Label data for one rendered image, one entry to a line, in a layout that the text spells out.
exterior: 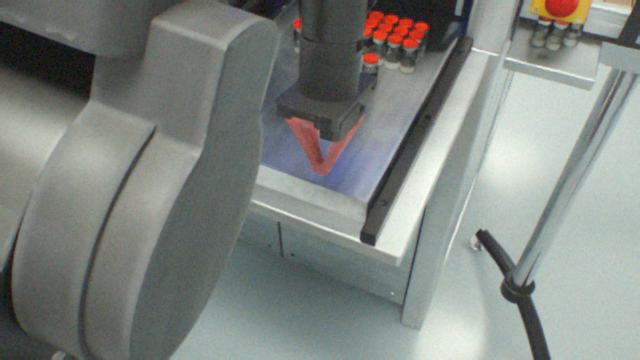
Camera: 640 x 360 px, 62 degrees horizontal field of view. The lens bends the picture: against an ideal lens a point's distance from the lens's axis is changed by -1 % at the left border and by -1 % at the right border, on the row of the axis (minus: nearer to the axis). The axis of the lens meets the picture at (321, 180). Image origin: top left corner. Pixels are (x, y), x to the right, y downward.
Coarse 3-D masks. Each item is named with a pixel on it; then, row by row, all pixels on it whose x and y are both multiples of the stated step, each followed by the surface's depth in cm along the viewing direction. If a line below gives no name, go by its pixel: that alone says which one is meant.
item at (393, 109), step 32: (288, 32) 84; (288, 64) 78; (416, 64) 78; (384, 96) 73; (416, 96) 73; (288, 128) 69; (384, 128) 69; (288, 160) 65; (352, 160) 65; (384, 160) 65; (288, 192) 61; (320, 192) 58; (352, 192) 61
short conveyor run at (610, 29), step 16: (528, 0) 83; (608, 0) 81; (624, 0) 81; (528, 16) 85; (592, 16) 80; (608, 16) 79; (624, 16) 79; (592, 32) 82; (608, 32) 81; (624, 32) 79; (608, 48) 83; (624, 48) 82; (608, 64) 84; (624, 64) 83
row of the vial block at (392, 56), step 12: (384, 36) 75; (396, 36) 75; (372, 48) 76; (384, 48) 76; (396, 48) 75; (408, 48) 73; (384, 60) 77; (396, 60) 76; (408, 60) 75; (408, 72) 76
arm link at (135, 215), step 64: (0, 0) 11; (64, 0) 10; (128, 0) 10; (192, 0) 12; (128, 64) 11; (192, 64) 11; (256, 64) 13; (128, 128) 12; (192, 128) 11; (256, 128) 15; (64, 192) 11; (128, 192) 11; (192, 192) 12; (64, 256) 11; (128, 256) 11; (192, 256) 14; (64, 320) 12; (128, 320) 11; (192, 320) 16
